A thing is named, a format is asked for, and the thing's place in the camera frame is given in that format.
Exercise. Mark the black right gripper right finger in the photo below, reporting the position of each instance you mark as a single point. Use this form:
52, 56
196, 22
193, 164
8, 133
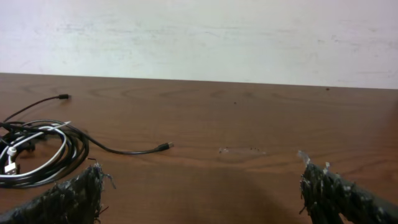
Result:
329, 198

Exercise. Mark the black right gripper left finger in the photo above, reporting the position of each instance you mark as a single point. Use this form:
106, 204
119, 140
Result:
77, 200

